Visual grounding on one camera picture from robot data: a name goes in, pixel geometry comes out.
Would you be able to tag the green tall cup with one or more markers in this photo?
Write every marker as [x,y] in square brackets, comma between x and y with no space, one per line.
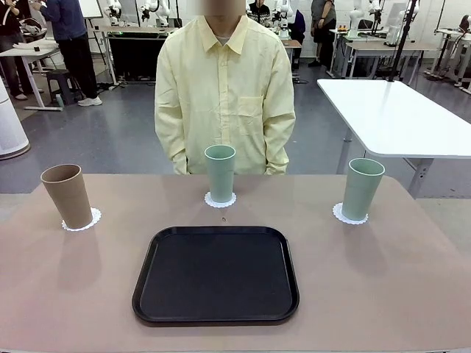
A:
[219,176]
[362,195]

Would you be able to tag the white scalloped paper coaster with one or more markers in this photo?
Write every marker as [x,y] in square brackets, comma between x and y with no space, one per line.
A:
[209,203]
[336,214]
[96,217]

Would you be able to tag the brown tall cup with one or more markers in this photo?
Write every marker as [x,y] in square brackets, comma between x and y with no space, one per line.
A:
[70,198]

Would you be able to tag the person's right forearm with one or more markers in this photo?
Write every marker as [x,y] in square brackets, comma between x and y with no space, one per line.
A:
[173,147]

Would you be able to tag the person's left forearm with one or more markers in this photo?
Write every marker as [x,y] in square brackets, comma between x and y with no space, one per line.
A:
[277,147]

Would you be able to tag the person in yellow shirt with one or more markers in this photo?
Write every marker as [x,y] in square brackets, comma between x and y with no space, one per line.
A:
[224,81]

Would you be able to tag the black plastic tray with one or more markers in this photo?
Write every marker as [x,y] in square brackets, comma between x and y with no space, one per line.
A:
[221,279]

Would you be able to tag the small brown desk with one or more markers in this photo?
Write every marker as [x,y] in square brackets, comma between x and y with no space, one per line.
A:
[292,44]

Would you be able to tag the desk with black panel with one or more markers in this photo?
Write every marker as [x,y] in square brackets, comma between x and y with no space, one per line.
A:
[132,55]

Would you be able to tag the person in purple top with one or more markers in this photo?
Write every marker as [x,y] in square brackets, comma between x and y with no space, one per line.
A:
[299,29]

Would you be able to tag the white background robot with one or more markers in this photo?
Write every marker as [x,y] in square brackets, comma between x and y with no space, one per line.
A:
[283,22]
[113,11]
[355,20]
[395,25]
[158,9]

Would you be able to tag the large white table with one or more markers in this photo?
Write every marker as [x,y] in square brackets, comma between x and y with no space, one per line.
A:
[386,114]

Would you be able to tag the seated person patterned sweater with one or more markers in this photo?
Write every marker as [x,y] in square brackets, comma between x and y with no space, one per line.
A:
[259,13]

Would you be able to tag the standing person dark clothes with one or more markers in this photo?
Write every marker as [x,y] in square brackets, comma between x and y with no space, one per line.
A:
[324,29]

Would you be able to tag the small green bottle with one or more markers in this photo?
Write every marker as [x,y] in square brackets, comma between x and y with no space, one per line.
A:
[59,101]

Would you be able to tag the grey plastic stool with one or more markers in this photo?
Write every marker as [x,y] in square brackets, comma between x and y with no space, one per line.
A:
[59,75]

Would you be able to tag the black stand pole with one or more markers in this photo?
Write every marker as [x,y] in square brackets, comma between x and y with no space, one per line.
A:
[401,48]

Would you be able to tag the person in blue top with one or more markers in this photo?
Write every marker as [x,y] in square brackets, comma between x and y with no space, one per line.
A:
[70,48]

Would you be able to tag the white whiteboard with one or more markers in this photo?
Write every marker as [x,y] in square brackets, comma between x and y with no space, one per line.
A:
[90,7]

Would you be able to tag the black jacket pile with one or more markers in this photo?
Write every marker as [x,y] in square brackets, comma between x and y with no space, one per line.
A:
[31,27]

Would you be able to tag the person in black clothes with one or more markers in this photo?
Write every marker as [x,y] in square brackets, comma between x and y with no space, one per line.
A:
[11,48]

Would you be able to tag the white cylindrical pedestal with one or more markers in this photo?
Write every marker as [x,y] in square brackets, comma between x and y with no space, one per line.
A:
[11,121]

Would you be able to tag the white frame desk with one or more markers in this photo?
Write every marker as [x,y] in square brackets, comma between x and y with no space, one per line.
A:
[450,44]

